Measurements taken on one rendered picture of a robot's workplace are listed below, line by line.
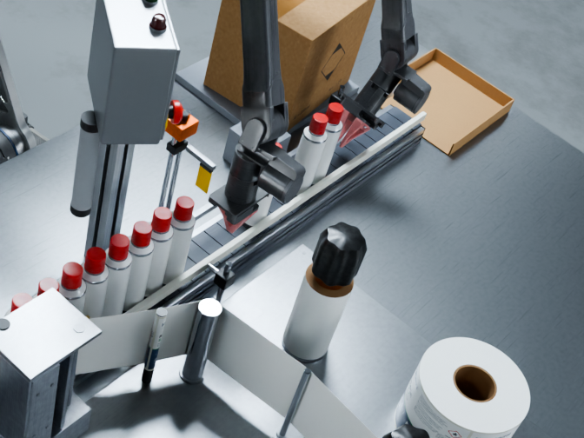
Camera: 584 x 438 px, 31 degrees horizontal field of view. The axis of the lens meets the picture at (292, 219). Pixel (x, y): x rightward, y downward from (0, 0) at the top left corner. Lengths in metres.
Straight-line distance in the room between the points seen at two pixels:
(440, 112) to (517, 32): 2.16
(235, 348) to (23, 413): 0.39
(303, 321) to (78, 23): 2.43
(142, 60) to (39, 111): 2.15
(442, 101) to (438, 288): 0.66
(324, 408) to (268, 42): 0.61
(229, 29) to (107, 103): 0.85
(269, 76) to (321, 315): 0.43
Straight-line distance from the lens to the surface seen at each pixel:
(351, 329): 2.04
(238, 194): 1.85
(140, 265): 1.86
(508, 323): 2.26
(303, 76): 2.35
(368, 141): 2.46
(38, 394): 1.57
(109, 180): 1.92
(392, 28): 2.23
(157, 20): 1.57
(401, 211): 2.39
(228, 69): 2.46
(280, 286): 2.07
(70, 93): 3.78
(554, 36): 4.92
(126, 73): 1.57
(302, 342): 1.92
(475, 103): 2.79
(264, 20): 1.76
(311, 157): 2.18
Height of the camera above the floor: 2.39
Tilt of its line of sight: 43 degrees down
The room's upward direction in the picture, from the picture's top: 18 degrees clockwise
